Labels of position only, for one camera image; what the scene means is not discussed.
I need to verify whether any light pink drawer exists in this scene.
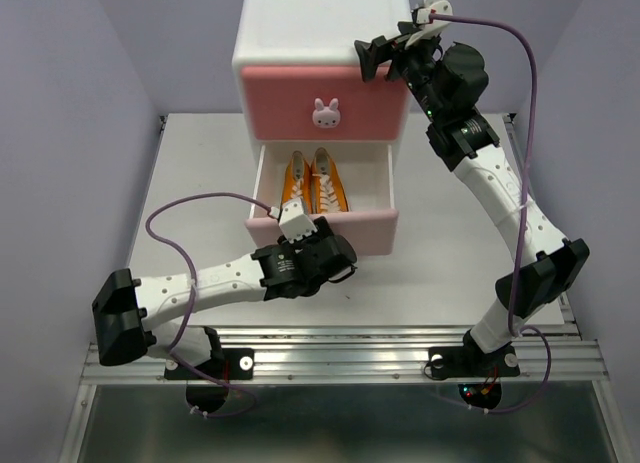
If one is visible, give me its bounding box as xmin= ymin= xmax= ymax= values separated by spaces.
xmin=254 ymin=141 xmax=399 ymax=257

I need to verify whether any orange canvas sneaker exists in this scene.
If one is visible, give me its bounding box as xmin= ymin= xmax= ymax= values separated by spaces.
xmin=281 ymin=151 xmax=312 ymax=211
xmin=311 ymin=148 xmax=349 ymax=214

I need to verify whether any white shoe cabinet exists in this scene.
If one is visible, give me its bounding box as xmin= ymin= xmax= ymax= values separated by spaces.
xmin=231 ymin=0 xmax=416 ymax=174

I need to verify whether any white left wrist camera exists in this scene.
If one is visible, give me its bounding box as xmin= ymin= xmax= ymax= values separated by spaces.
xmin=268 ymin=197 xmax=317 ymax=243

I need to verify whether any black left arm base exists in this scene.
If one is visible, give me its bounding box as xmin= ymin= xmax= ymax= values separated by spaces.
xmin=164 ymin=328 xmax=257 ymax=419

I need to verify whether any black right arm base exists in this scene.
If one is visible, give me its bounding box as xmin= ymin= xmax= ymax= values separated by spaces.
xmin=423 ymin=335 xmax=521 ymax=411

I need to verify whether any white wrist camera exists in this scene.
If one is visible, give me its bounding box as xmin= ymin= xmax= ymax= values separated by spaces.
xmin=405 ymin=0 xmax=453 ymax=50
xmin=268 ymin=197 xmax=317 ymax=243

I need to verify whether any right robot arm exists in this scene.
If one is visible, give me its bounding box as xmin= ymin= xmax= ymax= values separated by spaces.
xmin=354 ymin=35 xmax=590 ymax=373

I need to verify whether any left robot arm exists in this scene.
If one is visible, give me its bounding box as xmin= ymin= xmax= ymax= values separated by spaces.
xmin=91 ymin=217 xmax=357 ymax=378

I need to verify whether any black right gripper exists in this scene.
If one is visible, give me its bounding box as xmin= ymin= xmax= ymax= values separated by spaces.
xmin=353 ymin=27 xmax=441 ymax=123

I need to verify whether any aluminium table edge rail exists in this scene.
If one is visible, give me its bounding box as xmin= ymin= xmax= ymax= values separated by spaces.
xmin=59 ymin=113 xmax=612 ymax=463

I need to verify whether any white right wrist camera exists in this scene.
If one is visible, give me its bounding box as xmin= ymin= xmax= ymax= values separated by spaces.
xmin=405 ymin=0 xmax=453 ymax=50

